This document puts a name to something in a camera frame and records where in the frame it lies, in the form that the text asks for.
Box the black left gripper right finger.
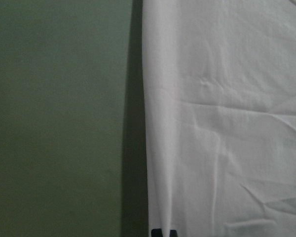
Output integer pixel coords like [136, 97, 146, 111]
[169, 230, 178, 237]

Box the pink Snoopy t-shirt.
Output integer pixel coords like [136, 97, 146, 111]
[142, 0, 296, 237]

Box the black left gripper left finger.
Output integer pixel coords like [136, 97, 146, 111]
[151, 229, 163, 237]

